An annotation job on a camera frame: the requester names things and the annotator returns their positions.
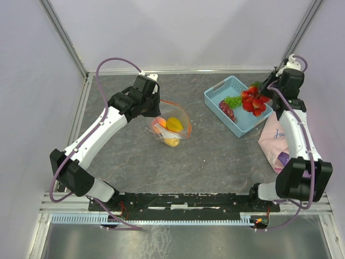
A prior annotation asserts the orange pink peach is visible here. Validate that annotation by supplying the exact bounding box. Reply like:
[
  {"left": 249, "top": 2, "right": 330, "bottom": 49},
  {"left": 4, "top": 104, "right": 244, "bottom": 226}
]
[{"left": 151, "top": 117, "right": 167, "bottom": 134}]

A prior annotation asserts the yellow star fruit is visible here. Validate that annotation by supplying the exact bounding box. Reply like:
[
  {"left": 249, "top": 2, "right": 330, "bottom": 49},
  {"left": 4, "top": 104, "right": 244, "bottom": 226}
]
[{"left": 166, "top": 117, "right": 184, "bottom": 132}]

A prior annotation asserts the clear orange zip top bag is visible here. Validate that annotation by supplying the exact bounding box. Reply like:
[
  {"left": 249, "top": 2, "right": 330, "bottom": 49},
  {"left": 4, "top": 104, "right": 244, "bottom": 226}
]
[{"left": 147, "top": 99, "right": 192, "bottom": 147}]

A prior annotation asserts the red strawberry bunch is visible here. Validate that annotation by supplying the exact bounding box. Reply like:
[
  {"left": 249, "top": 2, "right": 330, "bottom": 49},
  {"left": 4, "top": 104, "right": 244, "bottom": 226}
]
[{"left": 240, "top": 81, "right": 270, "bottom": 117}]

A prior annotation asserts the yellow mango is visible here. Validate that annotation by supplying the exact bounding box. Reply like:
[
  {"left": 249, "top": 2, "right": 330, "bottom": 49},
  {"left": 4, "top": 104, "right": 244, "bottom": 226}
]
[{"left": 164, "top": 138, "right": 180, "bottom": 147}]

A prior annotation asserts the green grape bunch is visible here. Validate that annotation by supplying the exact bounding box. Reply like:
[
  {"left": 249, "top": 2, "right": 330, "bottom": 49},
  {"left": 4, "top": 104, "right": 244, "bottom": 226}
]
[{"left": 224, "top": 96, "right": 243, "bottom": 109}]

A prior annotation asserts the purple grape bunch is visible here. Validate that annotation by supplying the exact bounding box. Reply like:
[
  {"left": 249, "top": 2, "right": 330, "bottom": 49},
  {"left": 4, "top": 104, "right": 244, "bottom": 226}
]
[{"left": 219, "top": 100, "right": 237, "bottom": 123}]

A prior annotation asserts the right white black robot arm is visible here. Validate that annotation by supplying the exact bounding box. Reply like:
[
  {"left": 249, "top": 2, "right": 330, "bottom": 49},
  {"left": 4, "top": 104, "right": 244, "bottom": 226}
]
[{"left": 247, "top": 68, "right": 333, "bottom": 211}]

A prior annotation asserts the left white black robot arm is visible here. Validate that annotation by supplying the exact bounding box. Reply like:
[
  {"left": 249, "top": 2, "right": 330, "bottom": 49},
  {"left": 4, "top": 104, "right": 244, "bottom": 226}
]
[{"left": 50, "top": 74, "right": 160, "bottom": 210}]

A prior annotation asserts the pink cloth bag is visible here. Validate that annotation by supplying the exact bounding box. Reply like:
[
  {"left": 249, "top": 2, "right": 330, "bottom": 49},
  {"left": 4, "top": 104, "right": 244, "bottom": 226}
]
[{"left": 258, "top": 112, "right": 289, "bottom": 174}]

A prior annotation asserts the light blue plastic basket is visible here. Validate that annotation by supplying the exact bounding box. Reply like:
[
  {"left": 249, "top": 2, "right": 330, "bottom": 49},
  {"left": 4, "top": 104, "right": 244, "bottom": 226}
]
[{"left": 204, "top": 76, "right": 273, "bottom": 138}]

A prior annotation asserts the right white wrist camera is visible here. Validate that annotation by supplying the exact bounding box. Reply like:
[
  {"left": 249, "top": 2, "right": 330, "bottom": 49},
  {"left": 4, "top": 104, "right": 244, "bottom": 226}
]
[{"left": 275, "top": 54, "right": 301, "bottom": 78}]

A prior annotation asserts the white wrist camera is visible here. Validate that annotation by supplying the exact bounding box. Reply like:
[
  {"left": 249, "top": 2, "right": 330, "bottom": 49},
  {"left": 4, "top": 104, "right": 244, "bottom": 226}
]
[
  {"left": 275, "top": 54, "right": 301, "bottom": 78},
  {"left": 139, "top": 71, "right": 158, "bottom": 94}
]

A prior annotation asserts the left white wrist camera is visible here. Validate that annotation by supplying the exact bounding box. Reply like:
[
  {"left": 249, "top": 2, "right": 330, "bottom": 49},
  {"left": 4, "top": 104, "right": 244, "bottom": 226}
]
[{"left": 139, "top": 71, "right": 158, "bottom": 94}]

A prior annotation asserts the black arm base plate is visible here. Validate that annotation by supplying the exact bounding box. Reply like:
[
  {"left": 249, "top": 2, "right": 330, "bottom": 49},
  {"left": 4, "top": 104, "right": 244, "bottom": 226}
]
[{"left": 103, "top": 193, "right": 280, "bottom": 221}]

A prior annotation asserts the light blue cable duct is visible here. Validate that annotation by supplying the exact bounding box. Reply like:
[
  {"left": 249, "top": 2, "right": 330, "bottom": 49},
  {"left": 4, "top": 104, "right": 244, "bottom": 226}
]
[{"left": 50, "top": 212, "right": 264, "bottom": 225}]

